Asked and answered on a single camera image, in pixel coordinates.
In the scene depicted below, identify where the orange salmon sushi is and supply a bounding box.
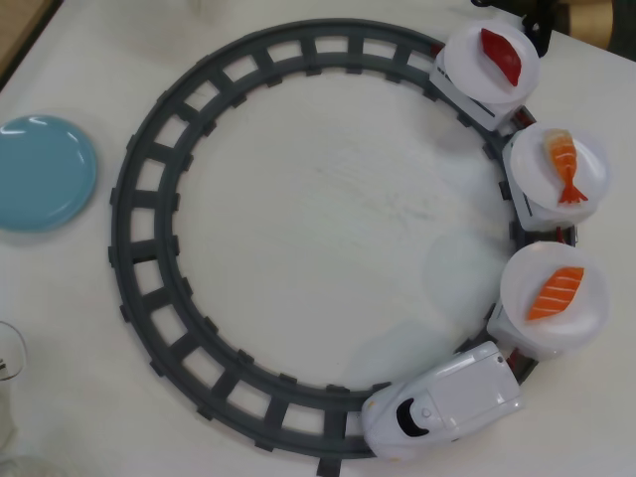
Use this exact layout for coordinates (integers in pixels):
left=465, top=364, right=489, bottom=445
left=527, top=266, right=586, bottom=323

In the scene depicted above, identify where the white Shinkansen toy locomotive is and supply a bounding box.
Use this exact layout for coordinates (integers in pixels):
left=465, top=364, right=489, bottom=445
left=361, top=340, right=526, bottom=459

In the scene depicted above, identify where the orange shrimp sushi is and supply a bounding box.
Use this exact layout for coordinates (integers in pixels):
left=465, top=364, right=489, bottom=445
left=542, top=127, right=589, bottom=206

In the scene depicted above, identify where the red tuna sushi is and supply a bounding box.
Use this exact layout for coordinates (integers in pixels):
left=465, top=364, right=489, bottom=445
left=479, top=28, right=525, bottom=87

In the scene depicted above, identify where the blue round dish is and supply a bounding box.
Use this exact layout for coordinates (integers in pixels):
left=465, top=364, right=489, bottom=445
left=0, top=113, right=99, bottom=234

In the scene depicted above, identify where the white round plastic plate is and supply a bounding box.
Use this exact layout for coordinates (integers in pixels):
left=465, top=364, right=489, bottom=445
left=443, top=20, right=542, bottom=106
left=499, top=241, right=612, bottom=356
left=510, top=122, right=612, bottom=213

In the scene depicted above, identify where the black metal clamp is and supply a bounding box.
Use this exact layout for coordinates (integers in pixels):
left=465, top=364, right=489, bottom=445
left=519, top=12, right=554, bottom=54

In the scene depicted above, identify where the clear drinking glass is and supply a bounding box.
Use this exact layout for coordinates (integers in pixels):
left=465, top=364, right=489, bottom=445
left=0, top=320, right=28, bottom=385

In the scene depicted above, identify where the tan cardboard tube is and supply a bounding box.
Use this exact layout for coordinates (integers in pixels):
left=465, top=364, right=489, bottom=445
left=552, top=0, right=615, bottom=44

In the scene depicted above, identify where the grey circular toy rail track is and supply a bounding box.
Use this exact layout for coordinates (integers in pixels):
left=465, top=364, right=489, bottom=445
left=106, top=18, right=546, bottom=473

